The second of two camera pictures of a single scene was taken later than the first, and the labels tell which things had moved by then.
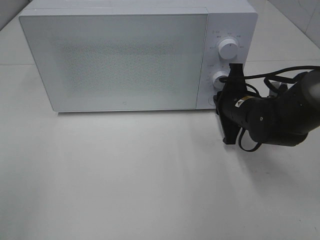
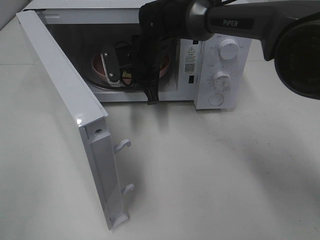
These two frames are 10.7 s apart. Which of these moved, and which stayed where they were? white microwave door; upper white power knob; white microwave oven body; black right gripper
Moved: white microwave door; black right gripper
Stayed: white microwave oven body; upper white power knob
